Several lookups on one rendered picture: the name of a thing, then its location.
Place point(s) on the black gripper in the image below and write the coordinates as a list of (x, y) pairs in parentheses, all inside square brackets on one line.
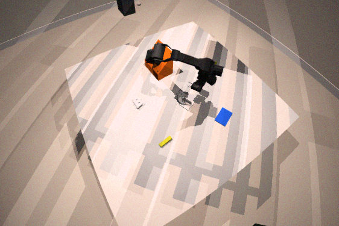
[(199, 83)]

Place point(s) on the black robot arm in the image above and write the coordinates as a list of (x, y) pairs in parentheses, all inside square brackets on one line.
[(203, 65)]

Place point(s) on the blue block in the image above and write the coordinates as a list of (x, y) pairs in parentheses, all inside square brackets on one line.
[(223, 116)]

